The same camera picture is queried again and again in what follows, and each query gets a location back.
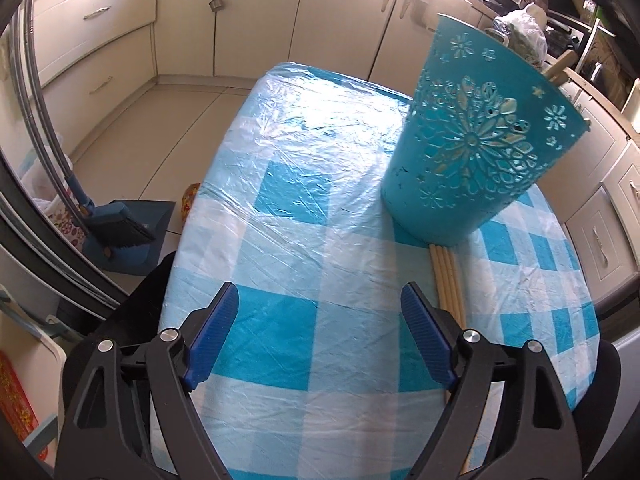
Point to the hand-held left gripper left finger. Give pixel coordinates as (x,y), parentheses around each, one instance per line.
(212,330)

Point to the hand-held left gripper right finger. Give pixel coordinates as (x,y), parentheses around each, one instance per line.
(427,335)

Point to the row of wooden chopsticks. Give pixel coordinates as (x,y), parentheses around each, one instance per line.
(445,280)

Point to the teal cutout plastic basket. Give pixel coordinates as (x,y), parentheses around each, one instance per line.
(430,220)

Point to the person's dark trousers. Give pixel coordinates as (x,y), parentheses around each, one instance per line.
(145,300)

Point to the blue dustpan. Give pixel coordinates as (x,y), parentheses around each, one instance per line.
(145,255)

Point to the floral patterned round object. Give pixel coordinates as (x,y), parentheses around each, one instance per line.
(190,200)

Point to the blue checked plastic tablecloth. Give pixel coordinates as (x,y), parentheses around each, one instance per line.
(310,210)

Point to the floral printed bag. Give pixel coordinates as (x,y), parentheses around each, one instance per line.
(67,222)

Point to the cream cabinet with panelled drawers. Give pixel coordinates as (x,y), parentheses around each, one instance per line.
(600,240)

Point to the red printed paper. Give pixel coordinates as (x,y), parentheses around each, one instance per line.
(15,400)

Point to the cream cabinet with wide drawers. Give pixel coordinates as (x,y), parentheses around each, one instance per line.
(95,40)

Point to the cream base cabinet with doors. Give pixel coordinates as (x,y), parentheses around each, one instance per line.
(260,20)

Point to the plastic bag of greens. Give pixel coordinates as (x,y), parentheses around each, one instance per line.
(522,27)

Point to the small hanging metal cup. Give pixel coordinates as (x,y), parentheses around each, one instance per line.
(216,5)

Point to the white hanging cloth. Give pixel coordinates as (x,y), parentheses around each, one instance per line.
(421,10)

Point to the black toaster oven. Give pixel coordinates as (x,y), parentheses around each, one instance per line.
(565,35)

